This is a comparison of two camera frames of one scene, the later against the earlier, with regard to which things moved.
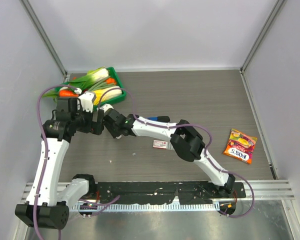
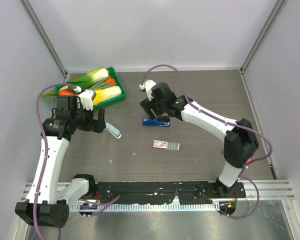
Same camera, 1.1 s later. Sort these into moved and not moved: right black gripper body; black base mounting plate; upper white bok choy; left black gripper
Moved: right black gripper body
Not moved: left black gripper; upper white bok choy; black base mounting plate
